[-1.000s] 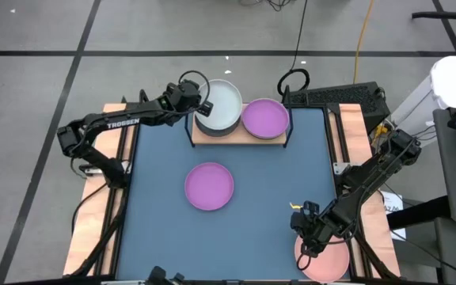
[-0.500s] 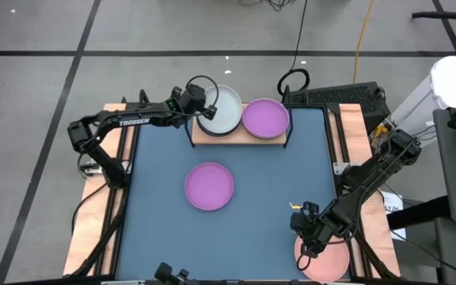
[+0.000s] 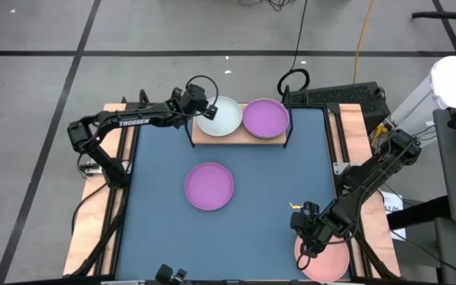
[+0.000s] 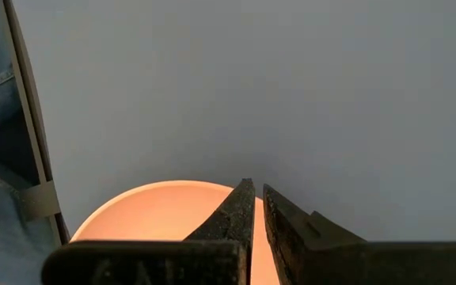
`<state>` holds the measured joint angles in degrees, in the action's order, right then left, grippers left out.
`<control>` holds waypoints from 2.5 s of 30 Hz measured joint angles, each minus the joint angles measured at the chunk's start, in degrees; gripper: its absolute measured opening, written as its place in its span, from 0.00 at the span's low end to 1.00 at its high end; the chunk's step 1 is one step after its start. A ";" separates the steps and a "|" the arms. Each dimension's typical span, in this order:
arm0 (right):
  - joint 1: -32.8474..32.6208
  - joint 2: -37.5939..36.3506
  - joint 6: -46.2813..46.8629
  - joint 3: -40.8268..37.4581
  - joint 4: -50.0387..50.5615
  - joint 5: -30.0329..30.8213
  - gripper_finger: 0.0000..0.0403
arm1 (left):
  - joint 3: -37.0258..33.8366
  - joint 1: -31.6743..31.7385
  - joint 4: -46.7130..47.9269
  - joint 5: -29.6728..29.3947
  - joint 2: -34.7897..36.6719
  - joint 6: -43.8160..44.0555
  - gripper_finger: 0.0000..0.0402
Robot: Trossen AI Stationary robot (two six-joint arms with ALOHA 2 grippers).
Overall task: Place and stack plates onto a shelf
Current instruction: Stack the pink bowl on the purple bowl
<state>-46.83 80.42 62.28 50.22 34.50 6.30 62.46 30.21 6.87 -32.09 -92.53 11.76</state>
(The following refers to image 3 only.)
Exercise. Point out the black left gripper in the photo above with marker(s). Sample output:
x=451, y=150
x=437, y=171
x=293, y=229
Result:
x=192, y=101

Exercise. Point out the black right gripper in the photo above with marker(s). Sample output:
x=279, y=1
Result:
x=323, y=225

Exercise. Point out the white round plate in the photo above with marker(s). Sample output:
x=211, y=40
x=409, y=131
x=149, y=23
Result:
x=224, y=118

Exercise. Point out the pink round plate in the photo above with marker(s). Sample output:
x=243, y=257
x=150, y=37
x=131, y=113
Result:
x=331, y=261

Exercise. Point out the purple round plate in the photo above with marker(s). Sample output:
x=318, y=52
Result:
x=265, y=118
x=209, y=186

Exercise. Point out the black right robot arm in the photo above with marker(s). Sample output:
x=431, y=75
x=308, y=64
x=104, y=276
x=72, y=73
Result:
x=370, y=174

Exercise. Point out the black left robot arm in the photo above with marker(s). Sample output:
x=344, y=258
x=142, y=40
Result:
x=133, y=120

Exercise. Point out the blue table mat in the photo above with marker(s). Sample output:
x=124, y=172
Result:
x=251, y=178

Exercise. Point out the silver mounting plate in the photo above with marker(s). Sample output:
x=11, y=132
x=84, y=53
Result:
x=87, y=170
x=340, y=168

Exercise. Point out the white paper sheet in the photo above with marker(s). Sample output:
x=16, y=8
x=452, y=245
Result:
x=393, y=206

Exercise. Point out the black beam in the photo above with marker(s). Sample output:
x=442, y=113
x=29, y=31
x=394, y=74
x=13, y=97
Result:
x=418, y=211

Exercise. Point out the black computer tower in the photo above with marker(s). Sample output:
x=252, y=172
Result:
x=343, y=99

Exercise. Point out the black mechanical device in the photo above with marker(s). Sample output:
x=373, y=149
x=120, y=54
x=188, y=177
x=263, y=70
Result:
x=164, y=274

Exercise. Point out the black bar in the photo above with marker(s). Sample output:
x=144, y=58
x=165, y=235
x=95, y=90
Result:
x=445, y=16

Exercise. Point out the wooden shelf with black frame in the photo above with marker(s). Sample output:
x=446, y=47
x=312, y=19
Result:
x=236, y=139

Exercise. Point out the black metal table frame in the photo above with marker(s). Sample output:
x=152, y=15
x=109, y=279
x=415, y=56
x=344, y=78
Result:
x=332, y=107

